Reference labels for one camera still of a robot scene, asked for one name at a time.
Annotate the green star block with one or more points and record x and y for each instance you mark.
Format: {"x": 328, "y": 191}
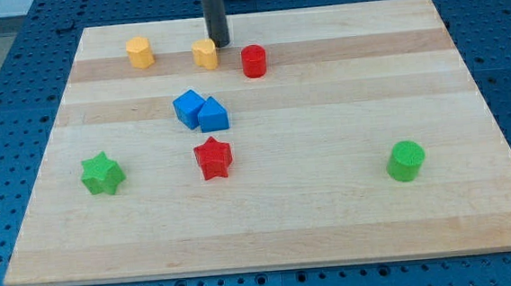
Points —
{"x": 101, "y": 174}

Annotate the blue triangular prism block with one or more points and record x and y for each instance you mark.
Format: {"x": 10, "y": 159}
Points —
{"x": 213, "y": 116}

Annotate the red cylinder block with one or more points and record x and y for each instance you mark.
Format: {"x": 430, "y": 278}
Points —
{"x": 254, "y": 61}

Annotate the red star block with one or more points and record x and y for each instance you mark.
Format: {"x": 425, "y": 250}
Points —
{"x": 214, "y": 158}

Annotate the light wooden board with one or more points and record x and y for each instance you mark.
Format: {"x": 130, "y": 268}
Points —
{"x": 310, "y": 142}

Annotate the yellow heart block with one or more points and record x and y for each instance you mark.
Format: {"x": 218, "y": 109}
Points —
{"x": 205, "y": 54}

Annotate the yellow hexagon block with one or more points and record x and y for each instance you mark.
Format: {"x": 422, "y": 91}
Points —
{"x": 139, "y": 52}

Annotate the green cylinder block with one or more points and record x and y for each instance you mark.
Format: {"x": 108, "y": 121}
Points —
{"x": 406, "y": 158}

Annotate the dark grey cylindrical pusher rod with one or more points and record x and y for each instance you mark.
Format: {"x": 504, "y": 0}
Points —
{"x": 214, "y": 14}

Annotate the blue cube block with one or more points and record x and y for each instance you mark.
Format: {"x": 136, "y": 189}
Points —
{"x": 187, "y": 107}

